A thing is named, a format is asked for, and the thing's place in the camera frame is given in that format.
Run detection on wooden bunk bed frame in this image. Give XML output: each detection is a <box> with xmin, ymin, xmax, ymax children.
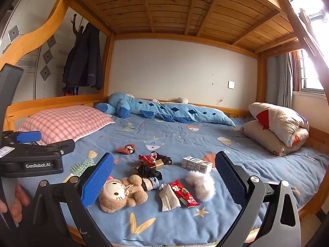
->
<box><xmin>0</xmin><ymin>0</ymin><xmax>329</xmax><ymax>247</ymax></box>

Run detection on wooden coat rack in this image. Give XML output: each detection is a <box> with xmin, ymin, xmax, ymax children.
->
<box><xmin>71</xmin><ymin>13</ymin><xmax>85</xmax><ymax>35</ymax></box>

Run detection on white fluffy pompom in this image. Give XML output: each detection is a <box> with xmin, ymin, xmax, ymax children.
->
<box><xmin>185</xmin><ymin>171</ymin><xmax>216</xmax><ymax>202</ymax></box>

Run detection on dark hanging jackets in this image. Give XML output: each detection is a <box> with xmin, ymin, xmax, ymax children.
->
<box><xmin>62</xmin><ymin>22</ymin><xmax>103</xmax><ymax>90</ymax></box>

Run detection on brown Hello Kitty plush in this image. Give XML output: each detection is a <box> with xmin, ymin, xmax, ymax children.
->
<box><xmin>98</xmin><ymin>174</ymin><xmax>149</xmax><ymax>213</ymax></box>

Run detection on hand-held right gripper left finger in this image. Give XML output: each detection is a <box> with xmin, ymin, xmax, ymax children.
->
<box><xmin>31</xmin><ymin>152</ymin><xmax>115</xmax><ymax>247</ymax></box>

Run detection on blue crocodile plush toy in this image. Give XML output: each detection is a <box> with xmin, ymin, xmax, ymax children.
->
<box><xmin>94</xmin><ymin>92</ymin><xmax>235</xmax><ymax>127</ymax></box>

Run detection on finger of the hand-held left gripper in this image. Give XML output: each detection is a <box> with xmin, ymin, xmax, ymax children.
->
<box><xmin>2</xmin><ymin>131</ymin><xmax>43</xmax><ymax>146</ymax></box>
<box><xmin>38</xmin><ymin>139</ymin><xmax>75</xmax><ymax>157</ymax></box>

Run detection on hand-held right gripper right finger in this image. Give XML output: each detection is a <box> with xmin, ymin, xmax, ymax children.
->
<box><xmin>215</xmin><ymin>151</ymin><xmax>301</xmax><ymax>247</ymax></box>

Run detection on red snack wrapper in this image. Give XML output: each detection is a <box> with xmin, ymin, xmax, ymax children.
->
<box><xmin>138</xmin><ymin>152</ymin><xmax>158</xmax><ymax>165</ymax></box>

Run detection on maroon yarn bundle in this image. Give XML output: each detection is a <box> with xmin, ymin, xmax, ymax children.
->
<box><xmin>155</xmin><ymin>152</ymin><xmax>173</xmax><ymax>165</ymax></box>

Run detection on blue fish print bedsheet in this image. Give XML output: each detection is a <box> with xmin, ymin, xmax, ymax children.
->
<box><xmin>19</xmin><ymin>108</ymin><xmax>329</xmax><ymax>247</ymax></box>

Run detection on grey curtain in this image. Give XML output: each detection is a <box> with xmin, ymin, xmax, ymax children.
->
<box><xmin>276</xmin><ymin>53</ymin><xmax>293</xmax><ymax>108</ymax></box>

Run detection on beige fabric pouch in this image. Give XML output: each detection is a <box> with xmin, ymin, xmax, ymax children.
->
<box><xmin>159</xmin><ymin>184</ymin><xmax>182</xmax><ymax>212</ymax></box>

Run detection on pink plaid pillow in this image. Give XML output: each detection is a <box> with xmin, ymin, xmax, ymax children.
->
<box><xmin>18</xmin><ymin>105</ymin><xmax>116</xmax><ymax>146</ymax></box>

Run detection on orange knitted sock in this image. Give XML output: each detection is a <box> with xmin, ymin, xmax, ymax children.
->
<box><xmin>115</xmin><ymin>144</ymin><xmax>137</xmax><ymax>155</ymax></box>

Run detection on window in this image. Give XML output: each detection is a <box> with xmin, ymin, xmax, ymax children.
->
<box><xmin>293</xmin><ymin>49</ymin><xmax>329</xmax><ymax>93</ymax></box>

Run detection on white milk carton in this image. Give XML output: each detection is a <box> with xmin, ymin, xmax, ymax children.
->
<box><xmin>181</xmin><ymin>156</ymin><xmax>213</xmax><ymax>174</ymax></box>

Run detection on red candy packet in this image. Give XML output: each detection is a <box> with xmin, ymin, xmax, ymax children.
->
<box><xmin>170</xmin><ymin>180</ymin><xmax>200</xmax><ymax>207</ymax></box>

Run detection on grey sock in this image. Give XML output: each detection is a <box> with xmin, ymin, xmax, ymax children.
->
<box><xmin>142</xmin><ymin>177</ymin><xmax>161</xmax><ymax>191</ymax></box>

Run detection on gold brown box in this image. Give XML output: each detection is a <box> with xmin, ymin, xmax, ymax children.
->
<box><xmin>132</xmin><ymin>160</ymin><xmax>165</xmax><ymax>175</ymax></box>

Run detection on person's left hand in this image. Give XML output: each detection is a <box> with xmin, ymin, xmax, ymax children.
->
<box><xmin>0</xmin><ymin>183</ymin><xmax>31</xmax><ymax>223</ymax></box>

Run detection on folded beige quilt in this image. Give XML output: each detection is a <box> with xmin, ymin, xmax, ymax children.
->
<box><xmin>240</xmin><ymin>102</ymin><xmax>310</xmax><ymax>157</ymax></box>

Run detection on black sock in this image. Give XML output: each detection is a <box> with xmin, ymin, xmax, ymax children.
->
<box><xmin>136</xmin><ymin>166</ymin><xmax>163</xmax><ymax>181</ymax></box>

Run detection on wooden bunk ladder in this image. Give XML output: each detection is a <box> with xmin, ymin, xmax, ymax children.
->
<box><xmin>270</xmin><ymin>0</ymin><xmax>329</xmax><ymax>83</ymax></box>

